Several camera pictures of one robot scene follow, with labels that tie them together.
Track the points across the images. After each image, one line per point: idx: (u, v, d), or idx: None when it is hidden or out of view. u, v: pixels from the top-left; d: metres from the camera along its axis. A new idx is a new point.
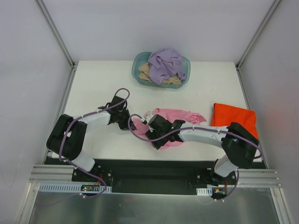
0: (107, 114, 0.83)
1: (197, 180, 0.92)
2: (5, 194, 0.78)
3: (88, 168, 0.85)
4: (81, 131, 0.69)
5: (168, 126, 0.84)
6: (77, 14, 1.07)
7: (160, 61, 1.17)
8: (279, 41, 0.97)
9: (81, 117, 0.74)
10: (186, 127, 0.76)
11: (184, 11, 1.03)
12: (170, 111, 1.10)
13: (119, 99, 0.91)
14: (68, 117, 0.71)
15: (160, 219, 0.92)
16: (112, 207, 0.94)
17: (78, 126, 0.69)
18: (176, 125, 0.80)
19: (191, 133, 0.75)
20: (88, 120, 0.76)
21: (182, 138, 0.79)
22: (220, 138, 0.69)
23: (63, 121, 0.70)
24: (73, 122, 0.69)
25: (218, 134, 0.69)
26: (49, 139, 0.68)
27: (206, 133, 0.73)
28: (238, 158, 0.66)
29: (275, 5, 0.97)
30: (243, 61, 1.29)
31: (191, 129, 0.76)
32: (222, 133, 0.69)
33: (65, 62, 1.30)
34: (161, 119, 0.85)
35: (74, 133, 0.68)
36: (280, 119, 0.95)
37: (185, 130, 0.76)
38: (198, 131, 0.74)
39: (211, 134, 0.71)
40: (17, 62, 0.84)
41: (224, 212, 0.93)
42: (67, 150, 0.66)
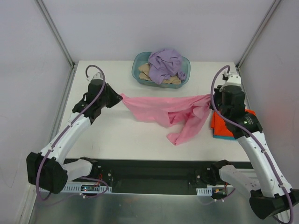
0: (84, 117, 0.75)
1: (197, 181, 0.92)
2: (5, 194, 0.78)
3: (86, 173, 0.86)
4: (54, 170, 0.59)
5: (239, 112, 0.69)
6: (77, 14, 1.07)
7: (160, 61, 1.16)
8: (279, 41, 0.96)
9: (50, 150, 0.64)
10: (258, 143, 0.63)
11: (184, 11, 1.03)
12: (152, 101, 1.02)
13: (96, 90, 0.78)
14: (36, 156, 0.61)
15: (160, 218, 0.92)
16: (113, 207, 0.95)
17: (50, 166, 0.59)
18: (250, 122, 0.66)
19: (257, 151, 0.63)
20: (59, 148, 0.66)
21: (240, 139, 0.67)
22: (274, 192, 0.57)
23: (32, 162, 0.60)
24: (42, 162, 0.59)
25: (278, 187, 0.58)
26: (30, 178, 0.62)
27: (267, 170, 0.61)
28: (259, 209, 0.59)
29: (275, 4, 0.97)
30: (243, 61, 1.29)
31: (259, 149, 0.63)
32: (281, 190, 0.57)
33: (64, 61, 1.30)
34: (241, 101, 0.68)
35: (48, 173, 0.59)
36: (280, 119, 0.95)
37: (253, 143, 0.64)
38: (263, 160, 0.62)
39: (271, 178, 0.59)
40: (17, 63, 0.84)
41: (224, 212, 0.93)
42: (52, 188, 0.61)
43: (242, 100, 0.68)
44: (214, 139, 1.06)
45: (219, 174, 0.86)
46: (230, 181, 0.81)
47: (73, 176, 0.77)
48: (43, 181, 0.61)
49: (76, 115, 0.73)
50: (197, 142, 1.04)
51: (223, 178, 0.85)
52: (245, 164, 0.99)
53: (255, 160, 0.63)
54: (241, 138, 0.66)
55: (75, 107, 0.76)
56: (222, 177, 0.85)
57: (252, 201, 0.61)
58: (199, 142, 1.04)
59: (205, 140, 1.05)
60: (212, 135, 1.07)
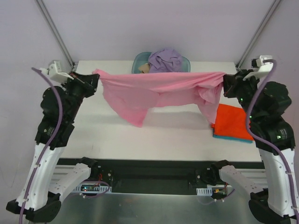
0: (51, 150, 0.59)
1: (197, 180, 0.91)
2: (5, 194, 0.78)
3: (86, 177, 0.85)
4: (37, 217, 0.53)
5: (273, 120, 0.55)
6: (77, 14, 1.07)
7: (160, 61, 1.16)
8: (279, 42, 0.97)
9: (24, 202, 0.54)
10: (285, 163, 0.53)
11: (184, 11, 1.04)
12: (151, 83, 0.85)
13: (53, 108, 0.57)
14: (14, 208, 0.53)
15: (160, 218, 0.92)
16: (113, 207, 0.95)
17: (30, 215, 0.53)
18: (284, 136, 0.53)
19: (279, 169, 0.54)
20: (34, 194, 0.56)
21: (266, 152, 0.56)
22: (285, 213, 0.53)
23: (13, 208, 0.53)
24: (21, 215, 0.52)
25: (290, 209, 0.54)
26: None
27: (285, 191, 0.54)
28: (259, 214, 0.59)
29: (275, 4, 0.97)
30: (243, 62, 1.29)
31: (284, 168, 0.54)
32: (292, 211, 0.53)
33: (64, 61, 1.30)
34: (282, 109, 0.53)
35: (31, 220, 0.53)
36: None
37: (279, 162, 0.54)
38: (283, 179, 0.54)
39: (286, 199, 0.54)
40: (17, 63, 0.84)
41: (224, 212, 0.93)
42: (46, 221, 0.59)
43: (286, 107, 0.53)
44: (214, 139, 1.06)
45: (219, 175, 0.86)
46: (231, 182, 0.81)
47: (74, 185, 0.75)
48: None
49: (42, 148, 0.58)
50: (197, 141, 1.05)
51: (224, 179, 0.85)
52: (245, 164, 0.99)
53: (274, 177, 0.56)
54: (268, 153, 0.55)
55: (37, 137, 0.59)
56: (223, 178, 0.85)
57: (252, 204, 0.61)
58: (200, 142, 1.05)
59: (206, 140, 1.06)
60: (212, 135, 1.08)
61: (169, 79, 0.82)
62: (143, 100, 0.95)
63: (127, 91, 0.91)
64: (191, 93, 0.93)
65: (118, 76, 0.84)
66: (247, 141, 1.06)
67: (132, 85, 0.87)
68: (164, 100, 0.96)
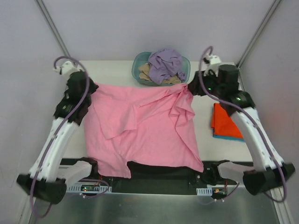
0: (69, 123, 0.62)
1: (197, 181, 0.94)
2: (5, 194, 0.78)
3: (87, 175, 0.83)
4: (51, 187, 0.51)
5: (234, 91, 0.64)
6: (77, 14, 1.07)
7: (160, 61, 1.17)
8: (279, 42, 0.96)
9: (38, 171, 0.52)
10: (250, 117, 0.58)
11: (184, 12, 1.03)
12: (134, 98, 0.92)
13: (74, 87, 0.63)
14: (26, 177, 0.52)
15: (160, 218, 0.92)
16: (112, 207, 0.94)
17: (44, 185, 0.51)
18: (247, 100, 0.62)
19: (248, 127, 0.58)
20: (47, 166, 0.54)
21: (233, 115, 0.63)
22: (266, 164, 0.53)
23: (23, 184, 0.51)
24: (33, 181, 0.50)
25: (269, 160, 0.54)
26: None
27: (259, 143, 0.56)
28: (251, 185, 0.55)
29: (275, 4, 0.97)
30: (243, 61, 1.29)
31: (252, 124, 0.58)
32: (272, 162, 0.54)
33: (64, 61, 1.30)
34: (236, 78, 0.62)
35: (43, 193, 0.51)
36: (280, 119, 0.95)
37: (245, 118, 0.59)
38: (256, 134, 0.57)
39: (263, 150, 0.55)
40: (17, 63, 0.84)
41: (224, 212, 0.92)
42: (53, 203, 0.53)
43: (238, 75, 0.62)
44: (213, 139, 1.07)
45: (219, 171, 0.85)
46: (228, 173, 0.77)
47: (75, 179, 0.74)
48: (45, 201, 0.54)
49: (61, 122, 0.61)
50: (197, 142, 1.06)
51: (224, 176, 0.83)
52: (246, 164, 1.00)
53: (246, 134, 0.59)
54: (235, 114, 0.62)
55: (56, 113, 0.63)
56: (222, 174, 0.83)
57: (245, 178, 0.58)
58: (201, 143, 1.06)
59: (206, 140, 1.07)
60: (212, 135, 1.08)
61: (148, 94, 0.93)
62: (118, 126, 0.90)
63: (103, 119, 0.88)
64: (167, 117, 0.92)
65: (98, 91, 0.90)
66: None
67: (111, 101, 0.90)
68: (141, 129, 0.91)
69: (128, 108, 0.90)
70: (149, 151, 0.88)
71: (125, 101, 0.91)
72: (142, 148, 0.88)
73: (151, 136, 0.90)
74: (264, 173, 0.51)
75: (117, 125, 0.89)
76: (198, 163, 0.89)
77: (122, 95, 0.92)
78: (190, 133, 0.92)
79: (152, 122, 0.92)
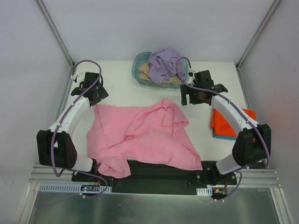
0: (84, 98, 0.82)
1: (197, 180, 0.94)
2: (5, 193, 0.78)
3: (88, 169, 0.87)
4: (67, 140, 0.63)
5: (210, 84, 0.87)
6: (77, 14, 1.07)
7: (160, 61, 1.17)
8: (279, 42, 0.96)
9: (59, 125, 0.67)
10: (223, 97, 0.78)
11: (184, 12, 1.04)
12: (137, 111, 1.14)
13: (92, 76, 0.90)
14: (46, 132, 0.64)
15: (160, 218, 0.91)
16: (112, 207, 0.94)
17: (62, 138, 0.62)
18: (218, 88, 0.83)
19: (224, 104, 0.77)
20: (67, 124, 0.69)
21: (212, 99, 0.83)
22: (243, 127, 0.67)
23: (43, 139, 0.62)
24: (54, 134, 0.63)
25: (245, 123, 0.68)
26: (41, 162, 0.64)
27: (234, 113, 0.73)
28: (239, 155, 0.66)
29: (275, 4, 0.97)
30: (243, 61, 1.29)
31: (226, 101, 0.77)
32: (248, 124, 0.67)
33: (64, 62, 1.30)
34: (207, 76, 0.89)
35: (60, 145, 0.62)
36: (281, 118, 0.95)
37: (220, 99, 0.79)
38: (230, 108, 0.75)
39: (238, 118, 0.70)
40: (17, 63, 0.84)
41: (224, 212, 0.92)
42: (64, 163, 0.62)
43: (208, 74, 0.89)
44: (213, 139, 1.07)
45: (218, 170, 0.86)
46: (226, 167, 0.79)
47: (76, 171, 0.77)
48: (57, 157, 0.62)
49: (76, 96, 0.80)
50: (197, 142, 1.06)
51: (224, 173, 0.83)
52: None
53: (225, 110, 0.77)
54: (212, 98, 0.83)
55: (73, 92, 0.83)
56: (222, 171, 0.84)
57: (235, 155, 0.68)
58: (201, 143, 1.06)
59: (206, 140, 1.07)
60: (212, 135, 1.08)
61: (151, 108, 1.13)
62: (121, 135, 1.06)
63: (107, 130, 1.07)
64: (161, 127, 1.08)
65: (103, 108, 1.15)
66: None
67: (114, 112, 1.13)
68: (140, 142, 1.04)
69: (131, 120, 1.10)
70: (146, 152, 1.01)
71: (129, 115, 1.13)
72: (139, 148, 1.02)
73: (149, 146, 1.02)
74: (243, 133, 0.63)
75: (119, 131, 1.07)
76: (197, 162, 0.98)
77: (127, 110, 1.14)
78: (185, 137, 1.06)
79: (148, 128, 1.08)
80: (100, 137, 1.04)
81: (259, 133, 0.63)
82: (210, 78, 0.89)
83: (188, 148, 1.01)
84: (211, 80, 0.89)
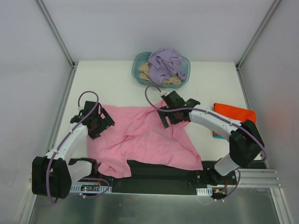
0: (82, 126, 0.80)
1: (197, 180, 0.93)
2: (5, 194, 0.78)
3: (88, 173, 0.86)
4: (62, 169, 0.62)
5: (181, 103, 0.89)
6: (77, 14, 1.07)
7: (160, 61, 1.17)
8: (279, 42, 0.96)
9: (56, 153, 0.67)
10: (199, 109, 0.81)
11: (184, 12, 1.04)
12: (136, 111, 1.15)
13: (91, 104, 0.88)
14: (42, 158, 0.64)
15: (160, 219, 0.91)
16: (112, 207, 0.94)
17: (57, 166, 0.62)
18: (190, 103, 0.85)
19: (202, 116, 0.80)
20: (64, 151, 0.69)
21: (191, 117, 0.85)
22: (230, 130, 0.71)
23: (39, 166, 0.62)
24: (50, 161, 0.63)
25: (231, 126, 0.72)
26: (33, 188, 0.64)
27: (215, 121, 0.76)
28: (239, 157, 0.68)
29: (275, 4, 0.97)
30: (243, 61, 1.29)
31: (203, 113, 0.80)
32: (233, 126, 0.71)
33: (64, 62, 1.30)
34: (176, 96, 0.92)
35: (55, 173, 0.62)
36: (281, 119, 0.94)
37: (197, 112, 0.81)
38: (209, 117, 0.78)
39: (222, 123, 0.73)
40: (17, 63, 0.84)
41: (224, 212, 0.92)
42: (58, 191, 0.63)
43: (176, 94, 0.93)
44: (213, 139, 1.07)
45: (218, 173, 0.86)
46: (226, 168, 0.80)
47: (76, 175, 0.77)
48: (51, 185, 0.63)
49: (75, 123, 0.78)
50: (197, 142, 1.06)
51: (224, 174, 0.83)
52: None
53: (206, 122, 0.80)
54: (189, 115, 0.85)
55: (72, 118, 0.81)
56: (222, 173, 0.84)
57: (235, 159, 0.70)
58: (201, 142, 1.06)
59: (206, 140, 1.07)
60: (212, 135, 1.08)
61: (150, 108, 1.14)
62: (120, 134, 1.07)
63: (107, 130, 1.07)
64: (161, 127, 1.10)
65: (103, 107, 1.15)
66: None
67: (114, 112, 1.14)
68: (139, 141, 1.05)
69: (131, 120, 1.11)
70: (146, 152, 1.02)
71: (129, 115, 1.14)
72: (140, 149, 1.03)
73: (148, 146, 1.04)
74: (234, 136, 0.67)
75: (119, 131, 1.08)
76: (198, 162, 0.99)
77: (127, 111, 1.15)
78: (186, 137, 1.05)
79: (148, 129, 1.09)
80: (100, 137, 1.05)
81: (246, 131, 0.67)
82: (179, 97, 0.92)
83: (188, 148, 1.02)
84: (181, 98, 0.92)
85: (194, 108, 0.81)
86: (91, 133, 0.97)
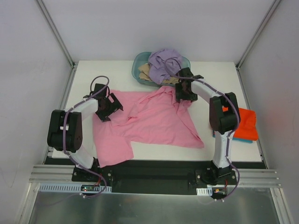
0: (93, 101, 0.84)
1: (197, 181, 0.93)
2: (5, 193, 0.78)
3: (88, 166, 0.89)
4: (78, 120, 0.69)
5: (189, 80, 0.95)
6: (77, 14, 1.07)
7: (160, 61, 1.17)
8: (279, 42, 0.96)
9: (73, 108, 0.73)
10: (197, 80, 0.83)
11: (184, 12, 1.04)
12: (139, 95, 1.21)
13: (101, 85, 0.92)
14: (60, 110, 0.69)
15: (160, 218, 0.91)
16: (112, 207, 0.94)
17: (74, 116, 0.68)
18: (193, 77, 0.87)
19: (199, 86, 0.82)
20: (79, 109, 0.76)
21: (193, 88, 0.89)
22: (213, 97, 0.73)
23: (57, 117, 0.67)
24: (67, 113, 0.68)
25: (216, 94, 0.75)
26: (48, 139, 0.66)
27: (207, 89, 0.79)
28: (216, 124, 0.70)
29: (275, 5, 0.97)
30: (243, 61, 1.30)
31: (201, 83, 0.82)
32: (217, 94, 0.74)
33: (65, 62, 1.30)
34: (188, 72, 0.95)
35: (72, 122, 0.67)
36: (281, 119, 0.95)
37: (196, 82, 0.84)
38: (204, 87, 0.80)
39: (210, 92, 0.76)
40: (17, 63, 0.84)
41: (224, 212, 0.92)
42: (71, 141, 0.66)
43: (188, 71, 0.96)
44: (214, 139, 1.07)
45: (214, 164, 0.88)
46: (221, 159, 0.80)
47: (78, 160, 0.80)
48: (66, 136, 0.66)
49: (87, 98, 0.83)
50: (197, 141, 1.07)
51: (220, 166, 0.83)
52: (244, 164, 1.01)
53: (202, 92, 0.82)
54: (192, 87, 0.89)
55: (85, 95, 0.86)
56: (219, 166, 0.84)
57: (213, 123, 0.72)
58: (200, 124, 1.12)
59: (207, 140, 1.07)
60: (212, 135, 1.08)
61: (153, 93, 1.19)
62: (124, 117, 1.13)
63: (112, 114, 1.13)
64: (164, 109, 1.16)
65: None
66: (247, 141, 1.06)
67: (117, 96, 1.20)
68: (142, 122, 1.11)
69: (134, 104, 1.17)
70: (150, 133, 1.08)
71: (133, 99, 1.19)
72: (144, 130, 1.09)
73: (151, 128, 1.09)
74: (214, 100, 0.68)
75: (123, 114, 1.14)
76: (198, 141, 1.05)
77: (130, 95, 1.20)
78: (187, 118, 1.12)
79: (151, 112, 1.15)
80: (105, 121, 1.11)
81: (227, 98, 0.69)
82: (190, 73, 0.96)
83: (188, 128, 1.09)
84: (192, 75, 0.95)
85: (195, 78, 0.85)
86: (100, 115, 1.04)
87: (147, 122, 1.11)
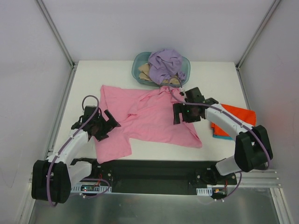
0: (82, 132, 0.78)
1: (197, 180, 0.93)
2: (5, 194, 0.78)
3: (87, 175, 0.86)
4: (63, 172, 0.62)
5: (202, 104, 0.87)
6: (77, 14, 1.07)
7: (160, 61, 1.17)
8: (279, 42, 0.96)
9: (57, 157, 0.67)
10: (216, 108, 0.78)
11: (184, 12, 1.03)
12: (140, 93, 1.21)
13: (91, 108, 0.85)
14: (44, 162, 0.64)
15: (160, 219, 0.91)
16: (112, 207, 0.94)
17: (58, 170, 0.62)
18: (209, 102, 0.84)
19: (217, 115, 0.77)
20: (64, 155, 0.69)
21: (205, 114, 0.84)
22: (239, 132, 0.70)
23: (40, 170, 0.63)
24: (51, 164, 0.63)
25: (241, 128, 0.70)
26: (34, 193, 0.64)
27: (228, 121, 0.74)
28: (243, 162, 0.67)
29: (275, 5, 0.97)
30: (243, 61, 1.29)
31: (218, 111, 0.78)
32: (243, 128, 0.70)
33: (64, 61, 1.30)
34: (198, 93, 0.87)
35: (55, 177, 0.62)
36: (281, 119, 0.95)
37: (213, 109, 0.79)
38: (224, 117, 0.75)
39: (233, 124, 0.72)
40: (16, 63, 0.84)
41: (224, 212, 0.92)
42: (57, 195, 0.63)
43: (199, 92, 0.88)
44: (214, 139, 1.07)
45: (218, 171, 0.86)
46: (226, 169, 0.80)
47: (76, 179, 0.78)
48: (51, 190, 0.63)
49: (76, 129, 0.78)
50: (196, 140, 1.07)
51: (224, 174, 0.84)
52: None
53: (220, 121, 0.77)
54: (205, 114, 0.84)
55: (74, 124, 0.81)
56: (222, 173, 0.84)
57: (238, 161, 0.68)
58: (199, 123, 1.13)
59: (207, 140, 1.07)
60: (212, 135, 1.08)
61: (153, 92, 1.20)
62: (124, 113, 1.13)
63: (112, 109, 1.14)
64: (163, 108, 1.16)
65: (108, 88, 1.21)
66: None
67: (119, 92, 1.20)
68: (141, 120, 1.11)
69: (134, 101, 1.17)
70: (149, 131, 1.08)
71: (133, 96, 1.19)
72: (143, 128, 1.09)
73: (150, 127, 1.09)
74: (243, 139, 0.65)
75: (123, 110, 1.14)
76: (197, 140, 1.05)
77: (131, 92, 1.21)
78: None
79: (151, 110, 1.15)
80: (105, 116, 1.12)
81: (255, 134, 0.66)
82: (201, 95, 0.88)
83: (187, 127, 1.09)
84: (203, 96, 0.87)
85: (210, 105, 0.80)
86: (96, 135, 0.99)
87: (146, 120, 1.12)
